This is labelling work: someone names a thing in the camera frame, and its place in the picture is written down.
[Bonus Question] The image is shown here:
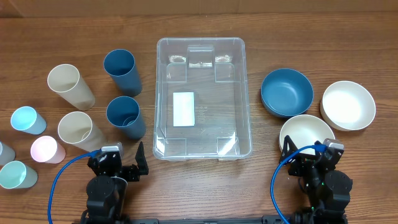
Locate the cream bowl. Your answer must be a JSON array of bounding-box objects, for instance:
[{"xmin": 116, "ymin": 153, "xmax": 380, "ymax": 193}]
[
  {"xmin": 320, "ymin": 81, "xmax": 376, "ymax": 131},
  {"xmin": 279, "ymin": 114, "xmax": 335, "ymax": 150}
]

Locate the beige tall cup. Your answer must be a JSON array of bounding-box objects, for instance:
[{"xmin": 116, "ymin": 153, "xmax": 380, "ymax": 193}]
[
  {"xmin": 47, "ymin": 64, "xmax": 95, "ymax": 111},
  {"xmin": 57, "ymin": 111, "xmax": 107, "ymax": 152}
]

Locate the dark blue bowl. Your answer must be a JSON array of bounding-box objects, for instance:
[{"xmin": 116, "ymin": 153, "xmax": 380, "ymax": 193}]
[{"xmin": 261, "ymin": 68, "xmax": 314, "ymax": 118}]

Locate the pink small cup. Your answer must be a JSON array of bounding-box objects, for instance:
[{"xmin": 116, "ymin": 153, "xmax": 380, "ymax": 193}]
[{"xmin": 30, "ymin": 136, "xmax": 66, "ymax": 164}]

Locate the light blue small cup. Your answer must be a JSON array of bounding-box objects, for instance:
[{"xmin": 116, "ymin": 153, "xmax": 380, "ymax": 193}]
[{"xmin": 11, "ymin": 106, "xmax": 47, "ymax": 135}]

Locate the mint green small cup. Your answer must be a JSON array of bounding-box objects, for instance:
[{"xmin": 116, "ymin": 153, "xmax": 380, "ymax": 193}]
[{"xmin": 0, "ymin": 161, "xmax": 38, "ymax": 189}]

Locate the dark blue tall cup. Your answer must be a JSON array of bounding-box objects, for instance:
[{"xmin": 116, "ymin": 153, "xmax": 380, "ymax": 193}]
[
  {"xmin": 103, "ymin": 49, "xmax": 142, "ymax": 97},
  {"xmin": 106, "ymin": 96, "xmax": 146, "ymax": 140}
]

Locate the grey small cup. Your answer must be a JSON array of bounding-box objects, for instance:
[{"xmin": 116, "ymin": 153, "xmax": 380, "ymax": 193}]
[{"xmin": 0, "ymin": 142, "xmax": 16, "ymax": 166}]

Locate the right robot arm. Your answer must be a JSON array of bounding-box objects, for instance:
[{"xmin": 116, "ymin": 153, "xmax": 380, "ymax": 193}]
[{"xmin": 279, "ymin": 135, "xmax": 353, "ymax": 223}]

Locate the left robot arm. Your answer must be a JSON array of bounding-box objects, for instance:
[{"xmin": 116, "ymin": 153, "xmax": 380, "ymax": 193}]
[{"xmin": 80, "ymin": 142, "xmax": 149, "ymax": 223}]

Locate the white label in bin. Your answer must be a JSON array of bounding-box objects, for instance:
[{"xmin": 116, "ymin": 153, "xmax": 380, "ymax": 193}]
[{"xmin": 173, "ymin": 92, "xmax": 195, "ymax": 127}]

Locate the clear plastic storage bin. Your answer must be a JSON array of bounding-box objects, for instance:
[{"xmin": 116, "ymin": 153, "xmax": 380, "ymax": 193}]
[{"xmin": 153, "ymin": 37, "xmax": 252, "ymax": 161}]

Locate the left blue cable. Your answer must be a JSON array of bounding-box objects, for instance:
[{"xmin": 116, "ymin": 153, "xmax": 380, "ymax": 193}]
[{"xmin": 47, "ymin": 149, "xmax": 102, "ymax": 224}]

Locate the blue cable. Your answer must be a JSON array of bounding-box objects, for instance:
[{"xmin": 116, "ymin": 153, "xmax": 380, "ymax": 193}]
[
  {"xmin": 47, "ymin": 149, "xmax": 102, "ymax": 224},
  {"xmin": 269, "ymin": 144, "xmax": 327, "ymax": 224}
]

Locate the right blue cable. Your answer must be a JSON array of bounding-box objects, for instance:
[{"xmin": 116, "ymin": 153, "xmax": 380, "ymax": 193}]
[{"xmin": 269, "ymin": 144, "xmax": 327, "ymax": 224}]

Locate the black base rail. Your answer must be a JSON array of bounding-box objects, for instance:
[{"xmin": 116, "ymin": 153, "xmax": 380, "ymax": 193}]
[{"xmin": 130, "ymin": 215, "xmax": 284, "ymax": 224}]

